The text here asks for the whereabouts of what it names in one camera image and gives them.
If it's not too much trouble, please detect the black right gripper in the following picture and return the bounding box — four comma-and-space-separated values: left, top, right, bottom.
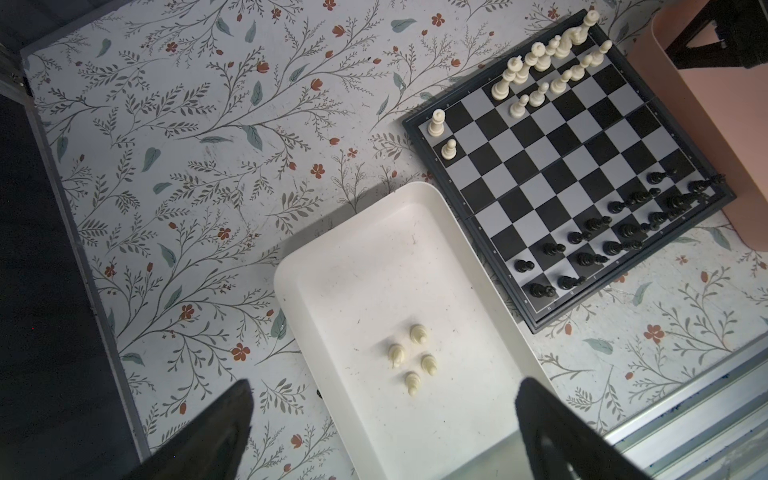
665, 0, 767, 69

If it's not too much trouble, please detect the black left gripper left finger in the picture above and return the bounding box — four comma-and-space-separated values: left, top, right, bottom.
126, 379, 254, 479

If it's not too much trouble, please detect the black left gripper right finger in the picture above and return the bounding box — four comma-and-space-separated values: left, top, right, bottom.
515, 377, 648, 479

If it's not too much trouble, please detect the white chess piece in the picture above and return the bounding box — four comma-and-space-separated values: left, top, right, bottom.
387, 343, 406, 369
404, 371, 422, 396
420, 354, 438, 376
410, 324, 428, 345

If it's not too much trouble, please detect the black chess pawn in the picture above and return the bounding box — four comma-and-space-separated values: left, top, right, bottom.
646, 170, 676, 185

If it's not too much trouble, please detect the black white chess board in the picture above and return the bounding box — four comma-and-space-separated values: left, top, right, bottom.
403, 10, 735, 332

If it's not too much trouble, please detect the white pawn on board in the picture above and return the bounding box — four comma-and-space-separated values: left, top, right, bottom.
441, 138, 457, 161

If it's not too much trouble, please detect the white rook on board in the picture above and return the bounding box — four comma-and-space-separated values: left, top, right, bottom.
427, 109, 445, 138

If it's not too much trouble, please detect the pink plastic tray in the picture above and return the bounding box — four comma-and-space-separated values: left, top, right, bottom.
629, 1, 767, 252

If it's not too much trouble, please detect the white plastic tray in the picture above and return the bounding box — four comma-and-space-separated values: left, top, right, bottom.
274, 182, 547, 479

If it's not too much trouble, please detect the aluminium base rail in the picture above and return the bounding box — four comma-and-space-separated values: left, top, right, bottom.
605, 334, 767, 479

